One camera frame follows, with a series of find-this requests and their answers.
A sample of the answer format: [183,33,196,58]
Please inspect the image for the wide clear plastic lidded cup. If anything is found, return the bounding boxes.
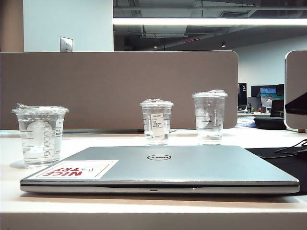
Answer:
[11,103,70,169]

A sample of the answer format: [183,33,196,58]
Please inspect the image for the small clear cup white label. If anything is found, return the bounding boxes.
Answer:
[140,98,175,146]

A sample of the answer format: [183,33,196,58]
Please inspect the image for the tall clear plastic lidded cup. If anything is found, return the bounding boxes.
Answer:
[192,90,228,146]

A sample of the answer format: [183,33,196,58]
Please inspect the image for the silver Dell laptop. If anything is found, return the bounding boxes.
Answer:
[20,145,300,195]

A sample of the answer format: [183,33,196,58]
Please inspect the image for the wide brown desk partition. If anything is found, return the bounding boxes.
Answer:
[0,50,239,130]

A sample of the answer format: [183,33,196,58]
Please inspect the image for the black sign with number two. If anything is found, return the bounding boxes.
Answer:
[238,83,248,106]

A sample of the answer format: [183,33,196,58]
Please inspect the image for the blue patterned bag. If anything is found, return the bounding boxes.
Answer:
[236,120,256,128]

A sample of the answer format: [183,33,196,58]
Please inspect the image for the long white ceiling light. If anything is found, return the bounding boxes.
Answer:
[112,18,307,25]

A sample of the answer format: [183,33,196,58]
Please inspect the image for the black round cushion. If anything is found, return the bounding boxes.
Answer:
[253,116,285,130]

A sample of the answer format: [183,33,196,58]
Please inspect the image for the computer monitor with blue picture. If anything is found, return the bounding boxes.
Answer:
[260,87,278,108]

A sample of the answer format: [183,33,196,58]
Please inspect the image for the black office chair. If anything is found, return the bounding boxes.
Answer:
[270,99,285,118]

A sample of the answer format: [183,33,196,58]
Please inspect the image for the black mouse pad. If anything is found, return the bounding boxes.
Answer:
[244,146,307,173]

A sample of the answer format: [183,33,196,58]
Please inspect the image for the narrow brown desk partition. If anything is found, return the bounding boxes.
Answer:
[284,50,307,131]

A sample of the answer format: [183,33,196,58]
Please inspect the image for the metal wall switch plate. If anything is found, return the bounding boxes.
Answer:
[59,36,73,52]

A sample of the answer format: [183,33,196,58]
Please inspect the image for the thin black mouse cable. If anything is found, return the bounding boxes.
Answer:
[275,138,307,155]

